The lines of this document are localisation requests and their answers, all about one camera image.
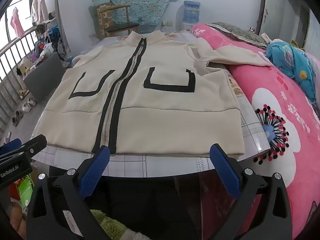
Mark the hanging pale coat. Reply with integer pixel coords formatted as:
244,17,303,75
30,0,49,25

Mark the person's left hand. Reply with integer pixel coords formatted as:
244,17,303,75
10,198,27,232

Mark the blue water bottle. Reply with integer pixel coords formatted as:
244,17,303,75
183,0,201,25

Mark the teal patterned wall cloth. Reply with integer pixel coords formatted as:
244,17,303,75
94,0,178,25

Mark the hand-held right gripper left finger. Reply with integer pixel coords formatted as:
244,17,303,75
26,145,118,240

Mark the pile of clothes and bags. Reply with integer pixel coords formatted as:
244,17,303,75
32,25,73,68

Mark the metal railing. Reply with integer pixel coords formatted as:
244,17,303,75
0,34,43,133

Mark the grey board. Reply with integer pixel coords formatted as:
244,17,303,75
24,51,67,103

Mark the pink floral blanket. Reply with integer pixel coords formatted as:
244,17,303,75
190,24,320,240

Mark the beige striped cloth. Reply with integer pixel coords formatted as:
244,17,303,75
260,32,284,43

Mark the grey-green pillow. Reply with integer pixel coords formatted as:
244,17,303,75
209,22,269,47

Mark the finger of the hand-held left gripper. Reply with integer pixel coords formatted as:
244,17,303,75
0,140,22,155
0,134,48,162

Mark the cream zip jacket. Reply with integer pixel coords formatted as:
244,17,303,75
43,30,273,158

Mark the blue cartoon cloth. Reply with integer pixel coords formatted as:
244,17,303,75
265,41,320,105

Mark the white shoe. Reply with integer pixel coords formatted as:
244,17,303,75
22,97,37,112

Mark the white door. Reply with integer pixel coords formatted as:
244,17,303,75
265,0,313,45

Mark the person's green fuzzy robe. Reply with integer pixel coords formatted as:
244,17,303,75
90,209,143,240

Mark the wooden chair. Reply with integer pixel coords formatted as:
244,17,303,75
96,4,140,38

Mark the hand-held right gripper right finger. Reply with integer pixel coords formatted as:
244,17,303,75
209,143,293,240

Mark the hanging pink garment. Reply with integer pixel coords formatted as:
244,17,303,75
10,7,25,37

